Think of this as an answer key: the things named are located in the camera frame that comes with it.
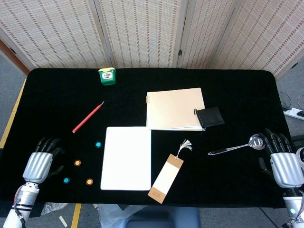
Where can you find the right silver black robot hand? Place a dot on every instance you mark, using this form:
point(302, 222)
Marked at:
point(287, 168)

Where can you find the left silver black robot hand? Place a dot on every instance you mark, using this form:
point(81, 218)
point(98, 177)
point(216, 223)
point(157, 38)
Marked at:
point(38, 164)

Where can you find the teal disc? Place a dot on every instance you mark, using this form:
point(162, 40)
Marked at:
point(66, 180)
point(98, 144)

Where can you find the orange disc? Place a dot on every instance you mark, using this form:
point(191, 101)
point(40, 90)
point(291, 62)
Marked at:
point(89, 181)
point(77, 163)

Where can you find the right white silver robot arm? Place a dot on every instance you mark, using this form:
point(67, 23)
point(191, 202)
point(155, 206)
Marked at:
point(293, 204)

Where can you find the metal ladle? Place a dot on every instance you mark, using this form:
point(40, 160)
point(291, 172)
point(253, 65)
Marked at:
point(257, 142)

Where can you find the white power strip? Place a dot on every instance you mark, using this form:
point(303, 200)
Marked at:
point(294, 112)

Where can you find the black tablecloth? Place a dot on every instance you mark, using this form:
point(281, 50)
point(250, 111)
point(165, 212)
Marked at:
point(59, 107)

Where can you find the white paper strip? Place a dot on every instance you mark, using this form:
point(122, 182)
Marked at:
point(63, 221)

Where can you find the red pencil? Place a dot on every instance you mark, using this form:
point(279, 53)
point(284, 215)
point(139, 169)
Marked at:
point(88, 117)

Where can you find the white magnetic board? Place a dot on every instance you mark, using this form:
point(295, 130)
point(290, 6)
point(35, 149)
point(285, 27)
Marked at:
point(126, 159)

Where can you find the light grey fabric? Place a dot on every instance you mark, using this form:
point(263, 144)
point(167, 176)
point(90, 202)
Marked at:
point(111, 216)

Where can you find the black zip pouch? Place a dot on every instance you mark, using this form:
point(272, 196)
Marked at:
point(210, 116)

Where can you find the green yellow box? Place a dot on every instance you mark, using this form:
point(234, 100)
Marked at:
point(107, 77)

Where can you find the brown white tasselled bookmark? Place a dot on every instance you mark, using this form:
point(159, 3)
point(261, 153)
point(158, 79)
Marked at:
point(166, 175)

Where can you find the beige spiral notebook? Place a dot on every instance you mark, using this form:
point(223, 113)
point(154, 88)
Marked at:
point(173, 109)

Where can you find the woven folding screen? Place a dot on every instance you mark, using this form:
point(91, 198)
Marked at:
point(142, 35)

